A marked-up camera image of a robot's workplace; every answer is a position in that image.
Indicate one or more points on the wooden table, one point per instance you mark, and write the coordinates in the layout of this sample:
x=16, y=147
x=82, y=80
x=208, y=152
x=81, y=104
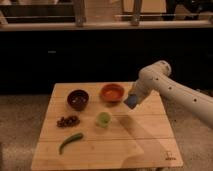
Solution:
x=138, y=138

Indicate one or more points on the blue sponge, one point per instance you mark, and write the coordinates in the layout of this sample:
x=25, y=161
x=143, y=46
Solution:
x=131, y=101

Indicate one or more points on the red bowl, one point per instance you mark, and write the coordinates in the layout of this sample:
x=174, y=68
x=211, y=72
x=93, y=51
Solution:
x=112, y=92

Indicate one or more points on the wooden rail shelf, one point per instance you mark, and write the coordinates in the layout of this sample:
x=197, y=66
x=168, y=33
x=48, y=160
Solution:
x=30, y=15

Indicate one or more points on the bunch of dark grapes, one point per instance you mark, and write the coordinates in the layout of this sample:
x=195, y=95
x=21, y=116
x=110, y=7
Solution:
x=68, y=122

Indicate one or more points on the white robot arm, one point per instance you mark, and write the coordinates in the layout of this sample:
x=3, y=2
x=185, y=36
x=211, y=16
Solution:
x=156, y=77

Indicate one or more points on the green cup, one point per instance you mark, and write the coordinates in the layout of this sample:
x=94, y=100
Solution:
x=103, y=119

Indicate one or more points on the green chili pepper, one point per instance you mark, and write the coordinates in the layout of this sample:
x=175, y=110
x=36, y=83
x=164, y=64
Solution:
x=70, y=139

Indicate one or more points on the dark brown bowl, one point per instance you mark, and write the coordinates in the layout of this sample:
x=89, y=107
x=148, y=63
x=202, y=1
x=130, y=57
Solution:
x=78, y=99

